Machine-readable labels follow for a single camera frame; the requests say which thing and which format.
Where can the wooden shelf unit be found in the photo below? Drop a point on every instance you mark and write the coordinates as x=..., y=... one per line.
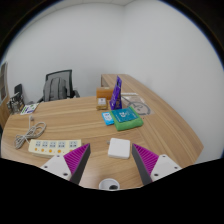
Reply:
x=3, y=90

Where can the small blue packet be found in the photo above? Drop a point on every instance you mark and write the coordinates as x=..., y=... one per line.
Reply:
x=107, y=118

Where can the grey backpack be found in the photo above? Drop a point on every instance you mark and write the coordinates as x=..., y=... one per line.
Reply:
x=55, y=89

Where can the white block charger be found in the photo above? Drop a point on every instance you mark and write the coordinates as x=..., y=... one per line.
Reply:
x=119, y=148

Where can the small black chair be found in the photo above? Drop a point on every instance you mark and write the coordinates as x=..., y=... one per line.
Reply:
x=18, y=89

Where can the teal flat packet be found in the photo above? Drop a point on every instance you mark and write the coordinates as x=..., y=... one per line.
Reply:
x=124, y=115

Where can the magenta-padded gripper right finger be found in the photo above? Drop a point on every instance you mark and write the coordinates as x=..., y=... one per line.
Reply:
x=163, y=166

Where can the white and green leaflet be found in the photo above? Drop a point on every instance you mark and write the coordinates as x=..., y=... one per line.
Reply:
x=29, y=109

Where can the clear plastic bag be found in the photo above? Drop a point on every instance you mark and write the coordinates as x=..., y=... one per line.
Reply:
x=141, y=105

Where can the black mesh office chair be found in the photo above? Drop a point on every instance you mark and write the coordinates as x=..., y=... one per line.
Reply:
x=60, y=72

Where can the cream power strip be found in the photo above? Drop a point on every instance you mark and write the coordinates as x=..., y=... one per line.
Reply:
x=53, y=146

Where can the white round cup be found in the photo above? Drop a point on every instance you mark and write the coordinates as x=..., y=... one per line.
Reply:
x=104, y=184

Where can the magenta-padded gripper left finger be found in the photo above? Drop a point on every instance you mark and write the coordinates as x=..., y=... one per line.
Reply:
x=58, y=166

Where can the purple stand-up pouch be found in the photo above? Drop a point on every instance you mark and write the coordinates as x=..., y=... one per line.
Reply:
x=116, y=95

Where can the green folded cloth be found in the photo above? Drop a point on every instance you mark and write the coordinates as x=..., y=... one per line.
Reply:
x=130, y=126

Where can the small yellow packet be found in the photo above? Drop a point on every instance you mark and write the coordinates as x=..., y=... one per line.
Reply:
x=102, y=104

